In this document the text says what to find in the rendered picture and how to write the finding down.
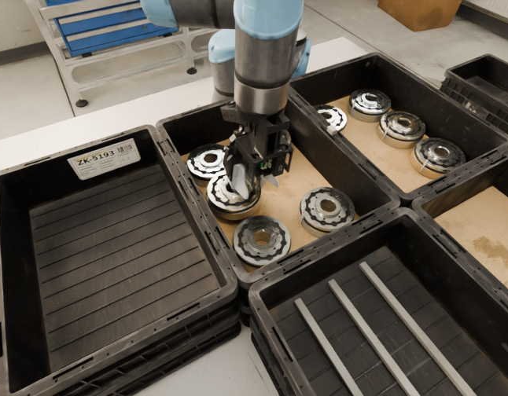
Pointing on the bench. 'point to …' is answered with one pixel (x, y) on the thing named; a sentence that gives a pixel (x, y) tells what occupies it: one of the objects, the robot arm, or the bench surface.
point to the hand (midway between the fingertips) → (248, 184)
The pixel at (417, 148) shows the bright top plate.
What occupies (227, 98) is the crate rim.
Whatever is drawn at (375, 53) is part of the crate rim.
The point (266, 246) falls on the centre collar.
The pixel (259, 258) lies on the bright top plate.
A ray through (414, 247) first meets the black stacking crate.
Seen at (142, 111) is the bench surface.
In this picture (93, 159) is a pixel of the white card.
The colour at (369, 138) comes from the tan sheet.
